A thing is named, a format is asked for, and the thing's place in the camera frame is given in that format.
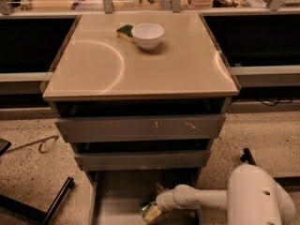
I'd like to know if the grey middle drawer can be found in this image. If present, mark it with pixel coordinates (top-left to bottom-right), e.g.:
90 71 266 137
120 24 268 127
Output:
74 150 210 171

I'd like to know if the black frame leg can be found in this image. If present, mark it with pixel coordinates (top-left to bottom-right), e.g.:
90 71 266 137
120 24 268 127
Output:
0 176 75 225
240 147 300 191

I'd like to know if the grey top drawer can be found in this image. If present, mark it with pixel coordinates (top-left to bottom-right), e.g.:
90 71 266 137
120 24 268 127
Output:
55 114 226 143

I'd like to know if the open grey bottom drawer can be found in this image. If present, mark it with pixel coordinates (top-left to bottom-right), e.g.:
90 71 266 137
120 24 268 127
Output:
89 169 202 225

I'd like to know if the green yellow sponge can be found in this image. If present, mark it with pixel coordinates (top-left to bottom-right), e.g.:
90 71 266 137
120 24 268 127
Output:
116 24 134 43

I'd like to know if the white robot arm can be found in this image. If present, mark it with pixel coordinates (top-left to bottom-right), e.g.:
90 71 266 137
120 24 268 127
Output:
141 164 296 225

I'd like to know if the metal hook rod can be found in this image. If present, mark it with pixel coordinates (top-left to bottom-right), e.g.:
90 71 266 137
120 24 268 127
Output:
7 135 59 153

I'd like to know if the black frame leg left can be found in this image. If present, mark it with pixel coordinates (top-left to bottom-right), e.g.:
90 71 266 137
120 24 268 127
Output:
0 176 75 225

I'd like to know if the crushed green can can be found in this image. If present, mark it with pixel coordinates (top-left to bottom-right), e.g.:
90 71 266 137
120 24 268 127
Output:
140 202 152 217

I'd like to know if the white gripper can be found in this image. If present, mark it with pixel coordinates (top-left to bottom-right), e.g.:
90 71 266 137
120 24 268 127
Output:
143 183 173 222

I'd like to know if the black frame leg right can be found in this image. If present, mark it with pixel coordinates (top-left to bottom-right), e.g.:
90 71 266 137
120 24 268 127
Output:
240 147 300 191

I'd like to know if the beige top drawer cabinet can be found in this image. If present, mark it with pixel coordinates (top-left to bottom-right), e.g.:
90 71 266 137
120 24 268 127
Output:
39 12 242 225

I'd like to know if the white bowl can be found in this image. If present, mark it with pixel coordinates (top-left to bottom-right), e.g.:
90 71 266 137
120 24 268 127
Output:
131 23 165 51

